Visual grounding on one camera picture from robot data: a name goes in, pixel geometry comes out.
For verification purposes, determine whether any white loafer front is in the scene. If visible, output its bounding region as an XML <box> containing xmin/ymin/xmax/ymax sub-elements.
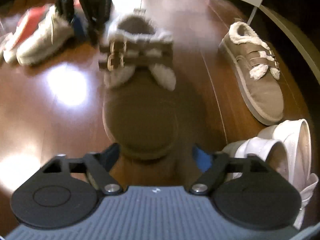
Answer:
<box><xmin>222</xmin><ymin>137</ymin><xmax>289</xmax><ymax>180</ymax></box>

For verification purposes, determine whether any white loafer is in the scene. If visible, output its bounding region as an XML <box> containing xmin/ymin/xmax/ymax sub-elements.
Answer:
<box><xmin>222</xmin><ymin>137</ymin><xmax>289</xmax><ymax>180</ymax></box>
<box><xmin>258</xmin><ymin>119</ymin><xmax>319</xmax><ymax>229</ymax></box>

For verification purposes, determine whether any brown fleece shoe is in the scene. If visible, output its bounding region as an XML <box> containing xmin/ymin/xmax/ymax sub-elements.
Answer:
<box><xmin>219</xmin><ymin>21</ymin><xmax>284</xmax><ymax>126</ymax></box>
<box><xmin>99</xmin><ymin>10</ymin><xmax>178</xmax><ymax>160</ymax></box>

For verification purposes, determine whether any red grey slipper front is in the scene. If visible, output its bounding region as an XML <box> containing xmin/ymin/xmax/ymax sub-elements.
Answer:
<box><xmin>1</xmin><ymin>5</ymin><xmax>49</xmax><ymax>64</ymax></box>

